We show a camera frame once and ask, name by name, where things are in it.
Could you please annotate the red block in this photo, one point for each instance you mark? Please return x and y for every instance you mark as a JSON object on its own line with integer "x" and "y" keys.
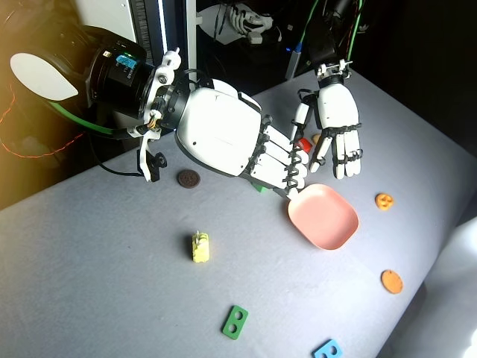
{"x": 303, "y": 145}

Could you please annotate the spare white robot hand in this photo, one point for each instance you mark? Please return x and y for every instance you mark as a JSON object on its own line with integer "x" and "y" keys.
{"x": 216, "y": 22}

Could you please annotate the pink plastic bowl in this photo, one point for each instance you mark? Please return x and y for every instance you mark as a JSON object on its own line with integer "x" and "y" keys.
{"x": 322, "y": 220}

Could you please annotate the green two-hole block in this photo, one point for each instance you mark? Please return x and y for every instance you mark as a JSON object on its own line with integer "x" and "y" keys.
{"x": 228, "y": 328}

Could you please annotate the blue two-hole block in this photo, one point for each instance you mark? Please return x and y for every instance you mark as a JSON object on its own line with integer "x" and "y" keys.
{"x": 320, "y": 351}

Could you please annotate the dark chocolate cookie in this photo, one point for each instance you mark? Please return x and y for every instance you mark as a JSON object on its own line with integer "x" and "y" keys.
{"x": 189, "y": 179}

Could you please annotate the small tan cookie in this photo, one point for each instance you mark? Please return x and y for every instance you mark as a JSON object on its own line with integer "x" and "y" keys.
{"x": 315, "y": 139}

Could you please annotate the orange pretzel cookie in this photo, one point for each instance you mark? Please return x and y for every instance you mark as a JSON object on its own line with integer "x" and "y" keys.
{"x": 380, "y": 203}

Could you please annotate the grey tablecloth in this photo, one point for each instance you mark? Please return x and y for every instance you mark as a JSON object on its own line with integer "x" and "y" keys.
{"x": 112, "y": 279}

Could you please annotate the large round orange cookie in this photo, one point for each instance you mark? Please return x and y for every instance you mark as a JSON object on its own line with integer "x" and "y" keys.
{"x": 392, "y": 282}

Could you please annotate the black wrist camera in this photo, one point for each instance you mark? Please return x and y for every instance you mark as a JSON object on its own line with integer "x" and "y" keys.
{"x": 160, "y": 160}

